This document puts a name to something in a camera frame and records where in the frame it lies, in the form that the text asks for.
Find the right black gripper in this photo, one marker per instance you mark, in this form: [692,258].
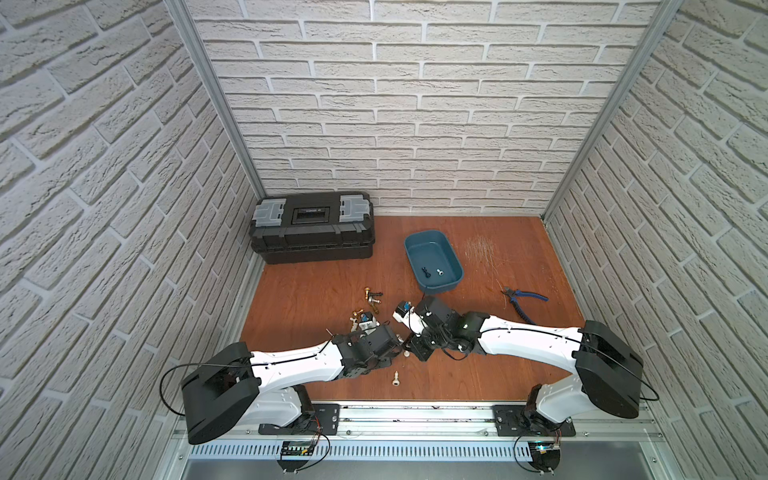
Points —
[418,349]

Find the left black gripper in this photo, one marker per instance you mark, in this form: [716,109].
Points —
[387,339]

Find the teal plastic storage bin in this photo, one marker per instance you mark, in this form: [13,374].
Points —
[433,250]

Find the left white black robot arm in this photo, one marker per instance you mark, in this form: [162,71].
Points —
[239,386]

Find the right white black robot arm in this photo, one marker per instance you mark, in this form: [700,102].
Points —
[604,372]

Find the left controller board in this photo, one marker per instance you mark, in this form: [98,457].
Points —
[296,455]

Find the controller board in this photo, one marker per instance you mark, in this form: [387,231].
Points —
[296,455]
[545,457]

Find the black toolbox grey latches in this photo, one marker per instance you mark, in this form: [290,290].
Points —
[312,227]

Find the right controller board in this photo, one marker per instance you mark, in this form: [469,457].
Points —
[545,457]

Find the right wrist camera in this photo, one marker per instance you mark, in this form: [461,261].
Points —
[402,313]

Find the aluminium front rail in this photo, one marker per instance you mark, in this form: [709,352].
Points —
[473,421]

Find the blue handled pliers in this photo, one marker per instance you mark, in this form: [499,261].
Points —
[514,295]

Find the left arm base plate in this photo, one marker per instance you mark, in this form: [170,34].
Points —
[300,419]

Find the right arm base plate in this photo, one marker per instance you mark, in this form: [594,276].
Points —
[513,420]

